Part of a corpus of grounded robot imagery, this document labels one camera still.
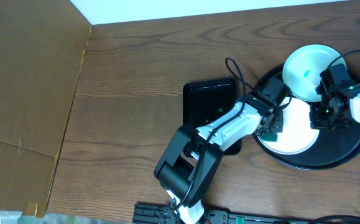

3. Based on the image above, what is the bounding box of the white plate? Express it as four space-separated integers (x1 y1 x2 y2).
257 98 320 155

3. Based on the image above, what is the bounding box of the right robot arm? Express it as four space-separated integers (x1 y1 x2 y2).
310 82 360 129

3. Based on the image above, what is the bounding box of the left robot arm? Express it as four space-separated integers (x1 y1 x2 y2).
154 94 284 223

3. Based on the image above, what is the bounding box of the green yellow sponge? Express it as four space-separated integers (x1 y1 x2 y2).
261 133 278 142

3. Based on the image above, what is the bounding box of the brown cardboard panel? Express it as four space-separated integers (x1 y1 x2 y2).
0 0 91 217

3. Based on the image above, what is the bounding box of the black rectangular water tray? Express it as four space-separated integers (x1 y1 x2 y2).
182 77 242 156

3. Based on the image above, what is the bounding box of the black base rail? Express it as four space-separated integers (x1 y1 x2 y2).
132 203 360 224

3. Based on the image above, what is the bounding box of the mint green plate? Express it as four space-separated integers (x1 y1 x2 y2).
282 44 340 102

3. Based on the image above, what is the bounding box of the round black serving tray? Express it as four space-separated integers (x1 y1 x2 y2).
251 63 360 170

